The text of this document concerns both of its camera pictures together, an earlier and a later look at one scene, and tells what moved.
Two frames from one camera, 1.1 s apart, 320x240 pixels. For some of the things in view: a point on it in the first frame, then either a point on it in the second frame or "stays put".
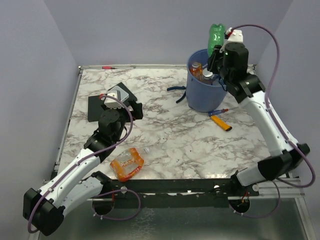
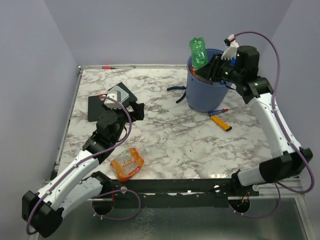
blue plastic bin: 202,97 stays put
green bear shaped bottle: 216,37 → 199,58
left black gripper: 136,114 stays put
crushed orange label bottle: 126,163 stays put
